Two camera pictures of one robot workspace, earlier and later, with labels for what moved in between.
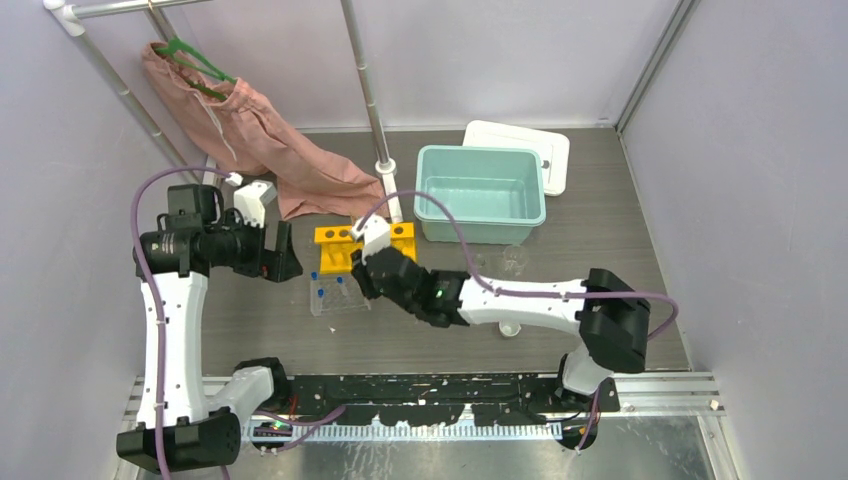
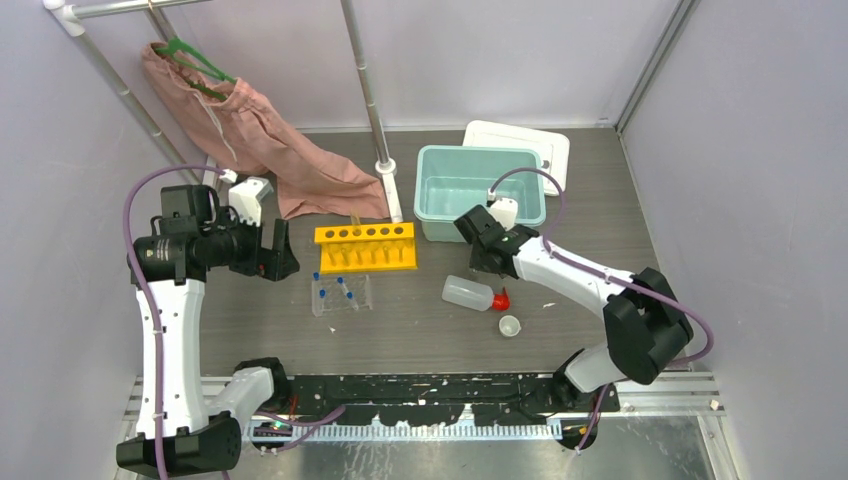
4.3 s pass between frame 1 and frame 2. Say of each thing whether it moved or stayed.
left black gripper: stayed
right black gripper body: moved
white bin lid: stayed
